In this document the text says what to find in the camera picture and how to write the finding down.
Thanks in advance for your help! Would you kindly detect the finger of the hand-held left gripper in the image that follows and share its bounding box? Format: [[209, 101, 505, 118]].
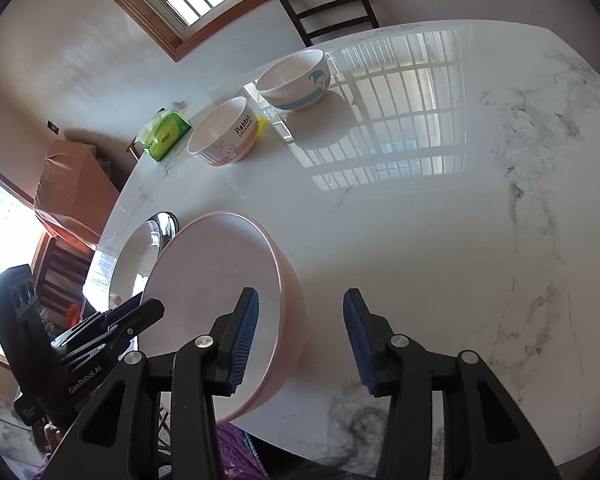
[[111, 298, 166, 342], [99, 293, 143, 327]]

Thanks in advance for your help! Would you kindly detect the purple floral clothing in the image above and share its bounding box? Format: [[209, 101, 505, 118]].
[[35, 410, 274, 480]]

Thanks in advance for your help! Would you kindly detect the bright side window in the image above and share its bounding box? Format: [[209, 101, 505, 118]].
[[0, 160, 47, 367]]

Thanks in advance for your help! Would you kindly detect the large blue floral plate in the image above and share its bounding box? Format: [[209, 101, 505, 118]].
[[144, 211, 182, 255]]

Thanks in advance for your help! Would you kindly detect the white bowl with blue pattern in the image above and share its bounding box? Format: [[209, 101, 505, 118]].
[[255, 49, 331, 111]]

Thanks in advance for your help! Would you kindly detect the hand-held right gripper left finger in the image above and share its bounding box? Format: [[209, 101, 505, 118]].
[[50, 287, 261, 480]]

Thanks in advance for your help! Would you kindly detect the white bowl with rabbit print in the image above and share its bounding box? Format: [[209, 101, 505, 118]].
[[186, 96, 259, 169]]

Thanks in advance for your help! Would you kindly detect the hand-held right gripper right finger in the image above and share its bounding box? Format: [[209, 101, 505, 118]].
[[343, 288, 564, 480]]

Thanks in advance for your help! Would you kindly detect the brown cardboard box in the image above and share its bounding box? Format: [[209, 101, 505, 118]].
[[33, 139, 121, 242]]

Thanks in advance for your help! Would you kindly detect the dark wooden chair back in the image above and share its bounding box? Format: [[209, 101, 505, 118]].
[[278, 0, 379, 47]]

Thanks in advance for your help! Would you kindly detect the wooden framed barred window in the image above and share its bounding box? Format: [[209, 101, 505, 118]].
[[69, 0, 306, 63]]

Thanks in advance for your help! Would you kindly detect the green tissue pack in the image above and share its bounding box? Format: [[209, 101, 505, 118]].
[[141, 109, 192, 163]]

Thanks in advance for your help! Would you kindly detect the pink bowl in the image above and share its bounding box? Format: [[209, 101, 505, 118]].
[[141, 211, 309, 424]]

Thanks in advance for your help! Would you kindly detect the white plate with pink flower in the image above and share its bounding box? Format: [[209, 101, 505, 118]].
[[110, 220, 177, 312]]

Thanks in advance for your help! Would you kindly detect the dark wooden chair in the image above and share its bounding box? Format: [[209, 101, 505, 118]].
[[278, 0, 379, 47], [31, 231, 98, 313]]

